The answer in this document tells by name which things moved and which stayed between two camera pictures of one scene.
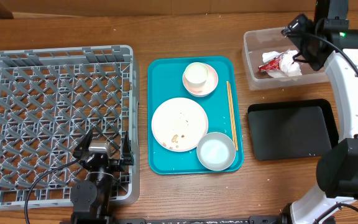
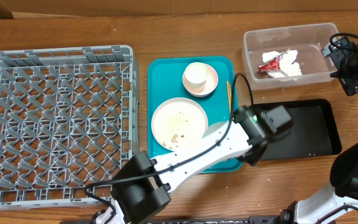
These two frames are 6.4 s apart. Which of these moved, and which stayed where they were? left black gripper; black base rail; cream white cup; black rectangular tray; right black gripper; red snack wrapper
Moved: left black gripper; right black gripper
Stayed: red snack wrapper; black rectangular tray; cream white cup; black base rail
